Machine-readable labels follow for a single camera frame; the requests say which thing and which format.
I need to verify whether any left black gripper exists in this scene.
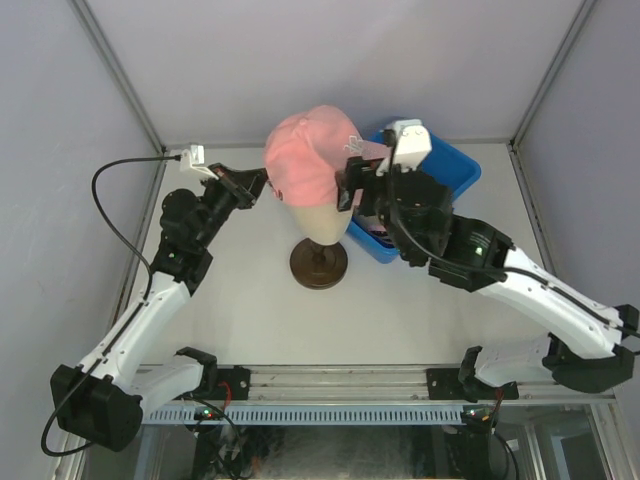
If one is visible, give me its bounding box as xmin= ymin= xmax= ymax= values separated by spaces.
xmin=194 ymin=164 xmax=270 ymax=250

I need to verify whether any pink baseball cap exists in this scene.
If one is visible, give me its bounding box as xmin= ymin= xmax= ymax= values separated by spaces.
xmin=263 ymin=105 xmax=389 ymax=207

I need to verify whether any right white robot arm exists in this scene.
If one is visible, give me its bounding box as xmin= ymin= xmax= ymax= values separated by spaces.
xmin=336 ymin=157 xmax=639 ymax=401

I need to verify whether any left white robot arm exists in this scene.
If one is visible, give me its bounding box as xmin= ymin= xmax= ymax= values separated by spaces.
xmin=45 ymin=164 xmax=267 ymax=452

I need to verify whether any beige mannequin head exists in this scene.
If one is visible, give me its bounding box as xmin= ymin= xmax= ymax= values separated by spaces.
xmin=289 ymin=204 xmax=353 ymax=246

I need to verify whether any dark round wooden stand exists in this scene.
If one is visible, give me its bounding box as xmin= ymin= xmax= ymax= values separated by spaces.
xmin=289 ymin=238 xmax=348 ymax=290

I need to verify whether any blue plastic bin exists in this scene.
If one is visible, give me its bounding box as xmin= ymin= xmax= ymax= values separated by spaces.
xmin=347 ymin=133 xmax=482 ymax=264

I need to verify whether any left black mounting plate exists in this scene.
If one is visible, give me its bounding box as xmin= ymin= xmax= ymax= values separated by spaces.
xmin=191 ymin=366 xmax=251 ymax=401

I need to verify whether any black mounting plate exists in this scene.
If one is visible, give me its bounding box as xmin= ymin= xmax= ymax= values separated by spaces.
xmin=426 ymin=367 xmax=520 ymax=403
xmin=191 ymin=366 xmax=251 ymax=401

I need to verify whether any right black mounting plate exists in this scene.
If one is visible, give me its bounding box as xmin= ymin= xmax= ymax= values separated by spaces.
xmin=426 ymin=367 xmax=520 ymax=403

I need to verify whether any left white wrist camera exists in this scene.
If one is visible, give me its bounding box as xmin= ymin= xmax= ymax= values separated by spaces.
xmin=179 ymin=144 xmax=217 ymax=179

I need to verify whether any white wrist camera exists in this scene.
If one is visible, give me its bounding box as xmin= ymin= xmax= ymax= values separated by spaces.
xmin=376 ymin=119 xmax=432 ymax=177
xmin=179 ymin=144 xmax=217 ymax=179

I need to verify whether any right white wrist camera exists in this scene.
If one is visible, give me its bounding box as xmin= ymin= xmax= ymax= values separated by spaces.
xmin=376 ymin=119 xmax=432 ymax=177

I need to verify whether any left black camera cable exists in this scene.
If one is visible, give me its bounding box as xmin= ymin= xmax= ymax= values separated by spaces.
xmin=40 ymin=155 xmax=184 ymax=457

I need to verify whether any aluminium mounting rail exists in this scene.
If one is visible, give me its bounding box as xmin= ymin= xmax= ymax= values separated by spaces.
xmin=129 ymin=362 xmax=616 ymax=402

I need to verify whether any perforated grey cable duct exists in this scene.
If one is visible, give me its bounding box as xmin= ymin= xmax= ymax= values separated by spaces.
xmin=143 ymin=403 xmax=464 ymax=426

